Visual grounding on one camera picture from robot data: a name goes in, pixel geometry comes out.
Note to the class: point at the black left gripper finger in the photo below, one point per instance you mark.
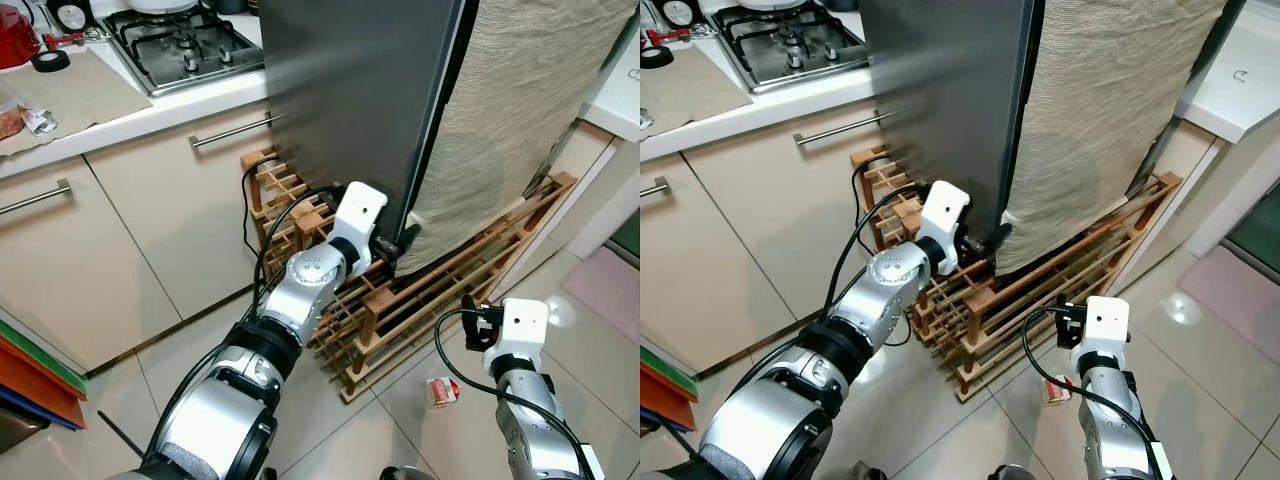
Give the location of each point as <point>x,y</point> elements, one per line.
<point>408,238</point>
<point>998,238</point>

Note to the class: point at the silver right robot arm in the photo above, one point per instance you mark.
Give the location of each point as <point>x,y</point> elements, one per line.
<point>1105,420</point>
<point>530,420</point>

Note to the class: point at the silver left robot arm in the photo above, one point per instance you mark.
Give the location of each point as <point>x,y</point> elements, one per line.
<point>310,290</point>
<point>890,285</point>

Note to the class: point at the wooden wine rack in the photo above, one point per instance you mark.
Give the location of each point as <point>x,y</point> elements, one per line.
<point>1040,285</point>
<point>440,280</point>

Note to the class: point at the small red white carton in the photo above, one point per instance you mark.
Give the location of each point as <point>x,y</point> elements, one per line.
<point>1055,390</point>
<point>443,392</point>

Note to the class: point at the dark grey robot right leg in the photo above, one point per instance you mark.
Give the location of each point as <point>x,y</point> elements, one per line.
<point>1012,473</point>
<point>408,474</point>

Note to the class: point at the dark grey robot leg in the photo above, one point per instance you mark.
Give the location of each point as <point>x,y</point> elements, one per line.
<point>408,474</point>
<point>1012,473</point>
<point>870,472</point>

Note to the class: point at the orange cutting board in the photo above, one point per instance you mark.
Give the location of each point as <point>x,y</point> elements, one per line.
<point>665,395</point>
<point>40,385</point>

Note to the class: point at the green cutting board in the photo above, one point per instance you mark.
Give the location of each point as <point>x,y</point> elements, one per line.
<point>50,358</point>
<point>675,372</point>

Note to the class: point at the dark grey robot left leg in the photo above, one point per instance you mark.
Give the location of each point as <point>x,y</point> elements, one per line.
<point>870,472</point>

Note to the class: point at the crumpled foil wrapper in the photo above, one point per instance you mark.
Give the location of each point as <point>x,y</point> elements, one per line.
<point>646,120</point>
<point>38,122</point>

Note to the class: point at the steel gas hob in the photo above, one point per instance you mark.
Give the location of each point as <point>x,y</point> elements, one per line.
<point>790,48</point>
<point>185,50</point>

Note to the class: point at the dark pot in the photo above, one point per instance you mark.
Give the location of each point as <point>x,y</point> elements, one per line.
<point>228,5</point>

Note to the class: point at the beige counter mat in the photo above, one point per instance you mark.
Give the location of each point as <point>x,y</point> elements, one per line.
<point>700,95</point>
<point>90,100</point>

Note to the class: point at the black tape roll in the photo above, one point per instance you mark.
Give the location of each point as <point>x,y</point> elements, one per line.
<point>35,60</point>
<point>668,57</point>

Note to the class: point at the dark bottle round white label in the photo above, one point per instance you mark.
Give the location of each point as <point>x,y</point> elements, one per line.
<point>70,14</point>
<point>680,12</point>

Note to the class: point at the dark grey tall appliance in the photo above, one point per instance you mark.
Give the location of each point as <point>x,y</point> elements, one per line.
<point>18,432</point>

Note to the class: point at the red kitchen appliance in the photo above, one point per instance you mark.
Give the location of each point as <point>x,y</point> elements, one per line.
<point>15,40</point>

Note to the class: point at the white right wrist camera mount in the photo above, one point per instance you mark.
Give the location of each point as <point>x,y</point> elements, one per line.
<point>1105,322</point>
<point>520,325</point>

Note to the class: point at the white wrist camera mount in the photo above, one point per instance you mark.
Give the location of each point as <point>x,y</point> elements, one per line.
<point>1105,322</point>
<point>520,325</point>
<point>945,212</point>
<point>358,215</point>

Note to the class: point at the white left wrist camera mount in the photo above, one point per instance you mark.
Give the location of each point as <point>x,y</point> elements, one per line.
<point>358,215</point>
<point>945,212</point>

